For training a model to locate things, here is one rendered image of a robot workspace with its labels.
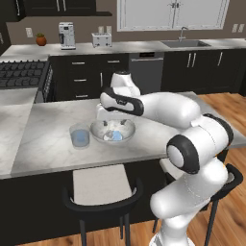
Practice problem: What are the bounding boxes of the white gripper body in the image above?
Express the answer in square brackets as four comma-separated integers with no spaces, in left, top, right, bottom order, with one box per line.
[95,104,137,123]

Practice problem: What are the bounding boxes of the grey ice bowl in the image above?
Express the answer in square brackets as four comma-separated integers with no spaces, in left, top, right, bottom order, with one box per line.
[89,118,136,144]

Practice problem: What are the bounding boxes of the clear glass of water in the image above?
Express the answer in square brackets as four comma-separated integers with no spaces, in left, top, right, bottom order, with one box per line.
[68,122,92,150]

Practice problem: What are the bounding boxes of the dark base cupboards with drawers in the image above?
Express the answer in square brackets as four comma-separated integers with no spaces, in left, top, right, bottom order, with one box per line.
[48,53,131,102]

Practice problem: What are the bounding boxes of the dark grey dishwasher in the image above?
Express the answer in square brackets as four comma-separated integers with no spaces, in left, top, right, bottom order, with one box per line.
[128,51,165,96]

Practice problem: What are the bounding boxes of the black stool with white seat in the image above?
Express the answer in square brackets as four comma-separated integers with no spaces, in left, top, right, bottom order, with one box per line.
[152,156,244,246]
[61,163,144,246]

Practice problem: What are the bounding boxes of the white toaster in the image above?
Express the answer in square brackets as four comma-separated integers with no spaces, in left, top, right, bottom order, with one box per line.
[90,32,113,49]

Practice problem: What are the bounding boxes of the white coffee machine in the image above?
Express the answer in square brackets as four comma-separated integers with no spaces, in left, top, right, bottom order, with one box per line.
[58,21,77,51]

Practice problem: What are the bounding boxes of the black gas hob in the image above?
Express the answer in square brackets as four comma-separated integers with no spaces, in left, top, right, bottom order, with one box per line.
[0,60,51,89]

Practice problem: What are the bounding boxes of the dark base cupboards with doors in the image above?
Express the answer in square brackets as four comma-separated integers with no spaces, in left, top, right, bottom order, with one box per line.
[160,47,246,96]

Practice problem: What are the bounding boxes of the green plant in orange pot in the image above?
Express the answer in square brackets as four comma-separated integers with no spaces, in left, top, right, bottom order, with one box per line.
[35,32,48,47]

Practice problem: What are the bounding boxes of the grey sink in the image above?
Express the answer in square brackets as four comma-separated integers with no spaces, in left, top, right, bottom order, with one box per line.
[160,38,212,50]

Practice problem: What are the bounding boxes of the silver tap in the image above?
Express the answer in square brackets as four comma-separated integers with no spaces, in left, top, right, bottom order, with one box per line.
[178,26,190,43]

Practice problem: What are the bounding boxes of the white framed window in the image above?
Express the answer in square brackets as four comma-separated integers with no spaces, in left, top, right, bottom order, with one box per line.
[116,0,232,33]

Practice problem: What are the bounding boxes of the dark wall cupboards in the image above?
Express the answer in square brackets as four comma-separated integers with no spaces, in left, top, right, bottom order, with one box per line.
[0,0,113,23]

